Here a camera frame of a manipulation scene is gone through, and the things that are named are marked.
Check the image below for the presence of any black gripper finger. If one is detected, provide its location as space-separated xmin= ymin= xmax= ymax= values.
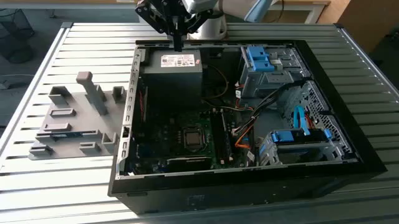
xmin=179 ymin=10 xmax=215 ymax=52
xmin=133 ymin=0 xmax=180 ymax=52

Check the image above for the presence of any RAM stick with blue label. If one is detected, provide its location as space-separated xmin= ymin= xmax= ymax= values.
xmin=49 ymin=132 xmax=97 ymax=139

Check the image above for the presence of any grey power supply unit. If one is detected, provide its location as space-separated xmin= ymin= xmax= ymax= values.
xmin=143 ymin=49 xmax=205 ymax=110

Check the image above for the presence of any blue disk carrier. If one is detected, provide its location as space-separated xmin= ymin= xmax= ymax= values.
xmin=245 ymin=46 xmax=276 ymax=72

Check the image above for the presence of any grey metal drive cage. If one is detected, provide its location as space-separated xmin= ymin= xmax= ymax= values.
xmin=237 ymin=46 xmax=312 ymax=98

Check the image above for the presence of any black mesh wastebasket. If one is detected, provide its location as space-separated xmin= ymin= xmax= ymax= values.
xmin=0 ymin=9 xmax=35 ymax=64

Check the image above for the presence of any green motherboard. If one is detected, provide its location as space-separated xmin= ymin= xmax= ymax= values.
xmin=133 ymin=108 xmax=249 ymax=175

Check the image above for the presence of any grey parts rack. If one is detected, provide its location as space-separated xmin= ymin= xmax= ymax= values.
xmin=28 ymin=71 xmax=128 ymax=161

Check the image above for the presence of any CPU socket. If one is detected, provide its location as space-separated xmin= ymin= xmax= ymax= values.
xmin=181 ymin=126 xmax=207 ymax=151

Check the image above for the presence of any silver CPU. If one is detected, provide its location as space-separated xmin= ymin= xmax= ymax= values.
xmin=185 ymin=132 xmax=201 ymax=147

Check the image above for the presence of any wooden cabinet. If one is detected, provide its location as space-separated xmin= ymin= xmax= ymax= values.
xmin=317 ymin=0 xmax=399 ymax=56

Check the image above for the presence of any hard disk in blue carrier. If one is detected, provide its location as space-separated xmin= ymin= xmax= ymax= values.
xmin=269 ymin=129 xmax=332 ymax=144

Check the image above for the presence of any black graphics card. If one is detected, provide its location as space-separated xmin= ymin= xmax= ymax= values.
xmin=164 ymin=155 xmax=212 ymax=172

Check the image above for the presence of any grey metal disk bay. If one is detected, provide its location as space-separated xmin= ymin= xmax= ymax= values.
xmin=256 ymin=137 xmax=352 ymax=166

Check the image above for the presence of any black open PC case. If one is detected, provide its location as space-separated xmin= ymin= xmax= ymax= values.
xmin=107 ymin=39 xmax=388 ymax=215

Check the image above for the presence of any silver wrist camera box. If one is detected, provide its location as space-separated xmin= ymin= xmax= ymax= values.
xmin=185 ymin=0 xmax=219 ymax=14

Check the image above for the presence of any wooden desk white frame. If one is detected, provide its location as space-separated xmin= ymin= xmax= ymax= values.
xmin=267 ymin=0 xmax=332 ymax=24

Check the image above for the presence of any multicoloured power wire bundle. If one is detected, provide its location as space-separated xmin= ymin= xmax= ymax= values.
xmin=201 ymin=98 xmax=253 ymax=112

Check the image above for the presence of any black cable bundle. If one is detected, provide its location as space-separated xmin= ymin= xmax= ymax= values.
xmin=248 ymin=80 xmax=304 ymax=119

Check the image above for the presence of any blue wire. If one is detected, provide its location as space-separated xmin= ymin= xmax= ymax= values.
xmin=293 ymin=105 xmax=311 ymax=136

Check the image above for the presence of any orange wire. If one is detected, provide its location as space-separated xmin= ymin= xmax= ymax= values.
xmin=233 ymin=130 xmax=252 ymax=149

